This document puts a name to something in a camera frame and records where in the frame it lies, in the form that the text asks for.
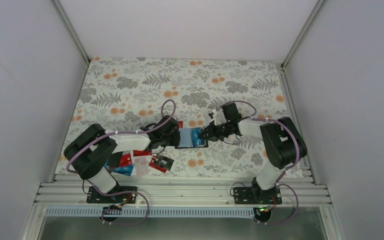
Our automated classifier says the pale pink blossom card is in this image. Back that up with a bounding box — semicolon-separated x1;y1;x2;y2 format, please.
134;156;149;176

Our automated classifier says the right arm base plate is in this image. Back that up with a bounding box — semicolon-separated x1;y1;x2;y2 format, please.
232;187;283;205

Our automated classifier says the red card lower left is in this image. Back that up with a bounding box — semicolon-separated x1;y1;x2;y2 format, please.
118;153;132;167

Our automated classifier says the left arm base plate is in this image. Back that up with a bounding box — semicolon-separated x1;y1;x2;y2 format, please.
86;187;138;204

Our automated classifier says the aluminium rail frame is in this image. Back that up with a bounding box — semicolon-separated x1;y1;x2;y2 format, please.
34;175;332;207

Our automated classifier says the black card holder wallet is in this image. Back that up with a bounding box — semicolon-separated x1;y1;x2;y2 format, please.
174;127;209;149

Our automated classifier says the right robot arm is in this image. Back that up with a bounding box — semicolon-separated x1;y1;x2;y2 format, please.
199;100;308;204

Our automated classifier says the black patterned card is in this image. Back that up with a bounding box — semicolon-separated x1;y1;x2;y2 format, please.
153;154;174;172

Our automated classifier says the floral patterned table mat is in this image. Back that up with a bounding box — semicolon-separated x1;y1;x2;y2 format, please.
64;57;288;178

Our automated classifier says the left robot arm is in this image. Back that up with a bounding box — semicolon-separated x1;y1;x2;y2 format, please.
63;115;179;203

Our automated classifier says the red card centre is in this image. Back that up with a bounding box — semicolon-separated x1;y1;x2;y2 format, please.
133;150;153;157

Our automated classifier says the blue card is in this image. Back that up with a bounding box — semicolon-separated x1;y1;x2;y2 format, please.
190;128;205;147
112;164;134;176

